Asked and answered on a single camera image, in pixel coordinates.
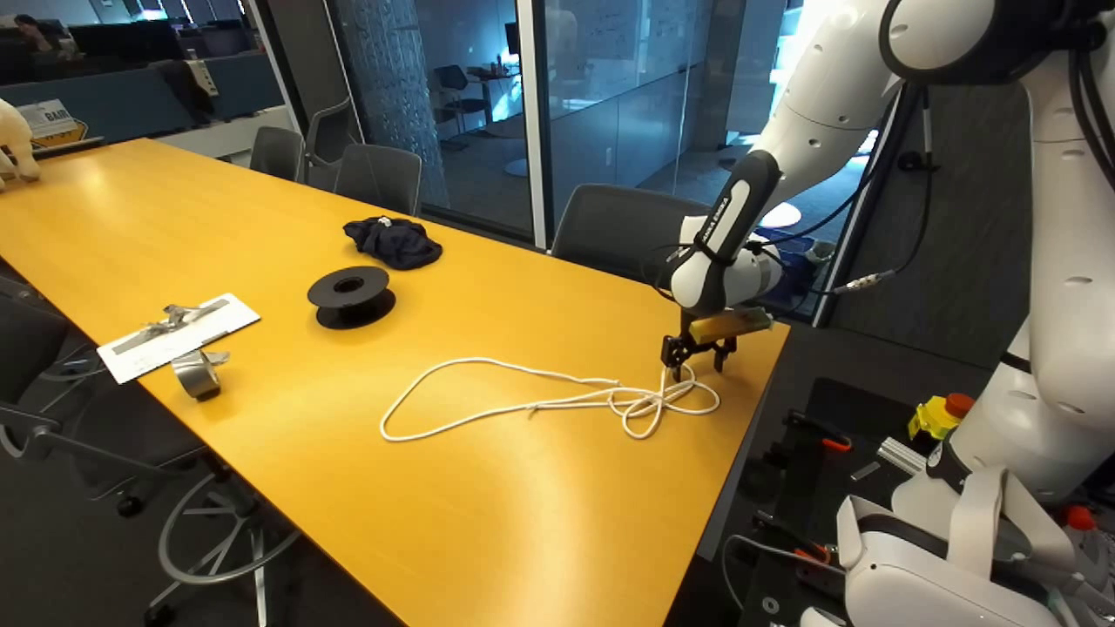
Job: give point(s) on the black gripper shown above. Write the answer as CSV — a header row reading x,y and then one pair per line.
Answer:
x,y
698,349

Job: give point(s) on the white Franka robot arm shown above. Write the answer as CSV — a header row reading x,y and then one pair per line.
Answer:
x,y
1046,230

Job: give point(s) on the grey office chair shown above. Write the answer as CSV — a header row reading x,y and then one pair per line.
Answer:
x,y
377,176
614,230
331,128
37,361
277,150

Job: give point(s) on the yellow red emergency stop button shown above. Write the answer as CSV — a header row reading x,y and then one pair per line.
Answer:
x,y
937,416

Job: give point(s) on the white VR headset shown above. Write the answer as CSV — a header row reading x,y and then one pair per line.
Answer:
x,y
927,580

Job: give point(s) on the black filament spool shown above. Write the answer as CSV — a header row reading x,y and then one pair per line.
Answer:
x,y
348,298

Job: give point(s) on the silver metal tape roll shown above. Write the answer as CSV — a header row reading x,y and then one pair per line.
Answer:
x,y
199,373

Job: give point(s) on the small cardboard box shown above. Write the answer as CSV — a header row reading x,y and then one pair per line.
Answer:
x,y
51,121

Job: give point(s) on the white plush toy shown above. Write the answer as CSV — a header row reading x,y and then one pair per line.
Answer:
x,y
15,140

